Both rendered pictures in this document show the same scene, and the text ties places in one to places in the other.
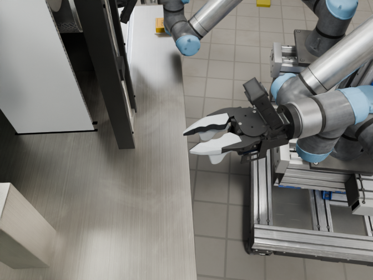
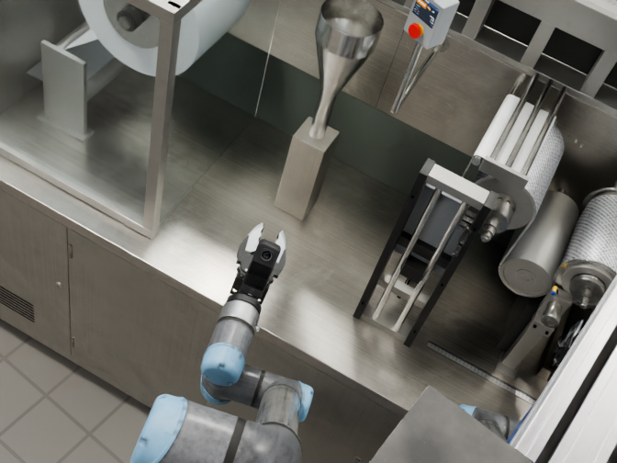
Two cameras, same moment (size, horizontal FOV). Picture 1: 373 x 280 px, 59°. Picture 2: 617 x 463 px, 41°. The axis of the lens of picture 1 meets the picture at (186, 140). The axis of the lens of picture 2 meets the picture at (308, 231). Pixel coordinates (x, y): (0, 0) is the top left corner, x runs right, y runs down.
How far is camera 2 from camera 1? 1.52 m
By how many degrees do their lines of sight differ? 59
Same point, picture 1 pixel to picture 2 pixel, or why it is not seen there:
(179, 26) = (498, 417)
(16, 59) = not seen: hidden behind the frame
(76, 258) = (268, 222)
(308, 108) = (238, 308)
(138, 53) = (511, 403)
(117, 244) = not seen: hidden behind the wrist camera
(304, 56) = not seen: outside the picture
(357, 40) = (278, 404)
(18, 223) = (298, 159)
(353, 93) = (226, 354)
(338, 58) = (277, 396)
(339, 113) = (218, 332)
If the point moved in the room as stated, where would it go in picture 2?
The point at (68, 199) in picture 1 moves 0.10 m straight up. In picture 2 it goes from (328, 241) to (336, 217)
